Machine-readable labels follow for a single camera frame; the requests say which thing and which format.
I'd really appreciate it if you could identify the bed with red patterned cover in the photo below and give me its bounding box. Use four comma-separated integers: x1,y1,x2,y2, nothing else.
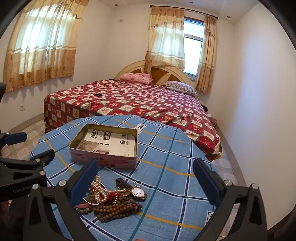
43,79,223,161

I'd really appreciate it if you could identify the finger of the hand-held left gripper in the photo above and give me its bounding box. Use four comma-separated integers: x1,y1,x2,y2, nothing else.
0,131,28,151
0,149,56,186

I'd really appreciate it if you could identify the pink tin box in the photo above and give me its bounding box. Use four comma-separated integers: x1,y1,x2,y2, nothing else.
69,123,138,170

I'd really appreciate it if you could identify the beige curtain with valance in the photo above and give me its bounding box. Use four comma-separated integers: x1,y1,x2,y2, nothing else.
144,6,186,75

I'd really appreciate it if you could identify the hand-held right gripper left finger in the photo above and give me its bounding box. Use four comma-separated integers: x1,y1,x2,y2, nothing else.
23,159,100,241

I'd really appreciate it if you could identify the printed paper sheet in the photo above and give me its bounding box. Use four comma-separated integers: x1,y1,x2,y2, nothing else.
76,129,136,158

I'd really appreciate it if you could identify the brown wooden bead string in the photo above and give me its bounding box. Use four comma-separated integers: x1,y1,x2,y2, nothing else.
92,199,144,223

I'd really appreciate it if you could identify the cream wooden headboard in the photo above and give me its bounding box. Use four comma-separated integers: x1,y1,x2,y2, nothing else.
114,60,193,87

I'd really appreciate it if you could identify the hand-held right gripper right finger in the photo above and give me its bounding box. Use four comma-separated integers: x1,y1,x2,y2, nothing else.
193,158,269,241

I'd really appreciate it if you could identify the window with grey frame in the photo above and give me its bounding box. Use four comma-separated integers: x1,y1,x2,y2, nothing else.
184,17,205,77

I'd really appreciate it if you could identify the wide beige patterned curtain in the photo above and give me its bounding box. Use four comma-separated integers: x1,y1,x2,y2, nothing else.
2,0,89,93

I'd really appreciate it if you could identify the narrow beige curtain panel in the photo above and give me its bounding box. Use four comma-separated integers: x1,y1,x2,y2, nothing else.
196,14,218,94

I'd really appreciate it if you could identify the blue plaid tablecloth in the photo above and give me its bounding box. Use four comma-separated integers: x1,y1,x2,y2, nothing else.
28,115,223,241

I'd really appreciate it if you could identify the wristwatch with dark strap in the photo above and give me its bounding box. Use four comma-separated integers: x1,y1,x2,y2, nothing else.
116,178,148,201

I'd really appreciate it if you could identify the striped pillow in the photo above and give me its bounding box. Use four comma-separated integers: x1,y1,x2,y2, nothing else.
164,80,198,96

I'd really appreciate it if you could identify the silver bangle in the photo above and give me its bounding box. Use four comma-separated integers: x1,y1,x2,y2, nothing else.
83,188,107,207

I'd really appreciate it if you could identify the pearl necklace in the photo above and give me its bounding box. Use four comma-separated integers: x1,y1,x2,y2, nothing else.
89,175,109,205

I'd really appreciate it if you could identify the dark curtain rod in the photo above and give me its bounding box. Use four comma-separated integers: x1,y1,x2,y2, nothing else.
150,5,218,18

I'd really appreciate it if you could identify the pink floral pillow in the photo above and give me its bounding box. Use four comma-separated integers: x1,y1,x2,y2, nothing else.
119,72,153,84

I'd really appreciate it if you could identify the red knot charm with chain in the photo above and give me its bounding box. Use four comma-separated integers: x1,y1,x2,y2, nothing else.
105,189,127,200

